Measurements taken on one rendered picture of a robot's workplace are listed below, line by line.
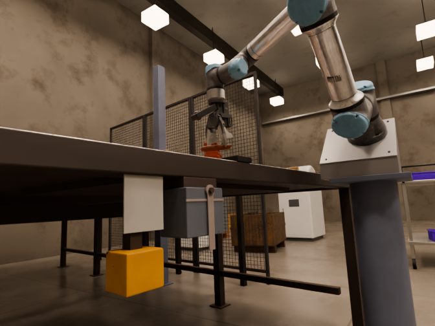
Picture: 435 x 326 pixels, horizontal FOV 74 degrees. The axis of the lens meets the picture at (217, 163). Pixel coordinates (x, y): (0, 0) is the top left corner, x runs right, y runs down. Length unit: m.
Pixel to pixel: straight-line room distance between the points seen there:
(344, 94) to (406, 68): 11.95
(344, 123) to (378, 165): 0.22
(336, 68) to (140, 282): 0.83
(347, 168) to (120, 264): 0.91
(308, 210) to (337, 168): 4.96
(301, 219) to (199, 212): 5.57
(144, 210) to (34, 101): 5.85
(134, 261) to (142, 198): 0.13
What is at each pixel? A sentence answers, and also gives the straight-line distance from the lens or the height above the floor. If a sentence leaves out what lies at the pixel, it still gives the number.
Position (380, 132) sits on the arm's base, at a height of 1.04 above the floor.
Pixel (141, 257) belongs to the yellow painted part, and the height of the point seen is 0.69.
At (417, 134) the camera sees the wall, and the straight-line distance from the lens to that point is 12.34.
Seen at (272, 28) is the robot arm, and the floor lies 1.43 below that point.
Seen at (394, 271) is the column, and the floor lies 0.52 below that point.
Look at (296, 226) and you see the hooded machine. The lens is 6.30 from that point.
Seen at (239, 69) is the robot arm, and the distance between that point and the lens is 1.18.
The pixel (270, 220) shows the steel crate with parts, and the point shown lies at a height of 0.51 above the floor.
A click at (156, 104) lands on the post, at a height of 1.94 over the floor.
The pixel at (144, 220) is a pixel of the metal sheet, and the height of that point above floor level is 0.76.
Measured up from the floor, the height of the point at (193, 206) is 0.78.
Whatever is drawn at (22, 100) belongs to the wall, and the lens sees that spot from 6.34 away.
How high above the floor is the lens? 0.78
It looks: 8 degrees up
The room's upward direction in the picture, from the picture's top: 2 degrees counter-clockwise
